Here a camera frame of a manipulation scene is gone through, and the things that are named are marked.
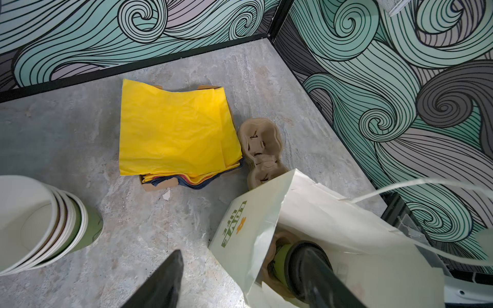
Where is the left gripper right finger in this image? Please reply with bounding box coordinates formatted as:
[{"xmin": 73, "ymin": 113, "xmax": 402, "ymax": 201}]
[{"xmin": 308, "ymin": 269, "xmax": 365, "ymax": 307}]

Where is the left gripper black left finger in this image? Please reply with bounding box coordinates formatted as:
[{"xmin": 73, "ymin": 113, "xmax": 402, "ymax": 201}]
[{"xmin": 122, "ymin": 250, "xmax": 184, "ymax": 308}]

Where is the black cup lid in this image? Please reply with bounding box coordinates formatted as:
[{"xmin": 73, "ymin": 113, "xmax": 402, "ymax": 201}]
[{"xmin": 285, "ymin": 241, "xmax": 333, "ymax": 304}]

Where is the green paper coffee cup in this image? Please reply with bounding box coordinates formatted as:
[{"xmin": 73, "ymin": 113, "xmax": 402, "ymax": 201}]
[{"xmin": 273, "ymin": 244, "xmax": 294, "ymax": 290}]

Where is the brown pulp cup carrier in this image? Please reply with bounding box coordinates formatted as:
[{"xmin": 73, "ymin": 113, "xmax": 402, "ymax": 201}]
[
  {"xmin": 238, "ymin": 118, "xmax": 288, "ymax": 190},
  {"xmin": 260, "ymin": 230, "xmax": 300, "ymax": 299}
]

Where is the white paper gift bag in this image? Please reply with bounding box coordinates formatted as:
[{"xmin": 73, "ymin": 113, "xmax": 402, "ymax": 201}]
[{"xmin": 208, "ymin": 168, "xmax": 493, "ymax": 308}]

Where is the stack of green paper cups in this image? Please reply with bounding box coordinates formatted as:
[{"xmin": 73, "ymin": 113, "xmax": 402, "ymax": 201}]
[{"xmin": 1, "ymin": 175, "xmax": 104, "ymax": 276}]

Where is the yellow napkin stack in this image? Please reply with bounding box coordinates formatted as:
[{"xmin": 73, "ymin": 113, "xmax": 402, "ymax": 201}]
[{"xmin": 119, "ymin": 80, "xmax": 243, "ymax": 186}]

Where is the clear acrylic wall holder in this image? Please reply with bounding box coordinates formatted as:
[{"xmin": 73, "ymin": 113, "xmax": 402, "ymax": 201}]
[{"xmin": 377, "ymin": 0, "xmax": 410, "ymax": 17}]

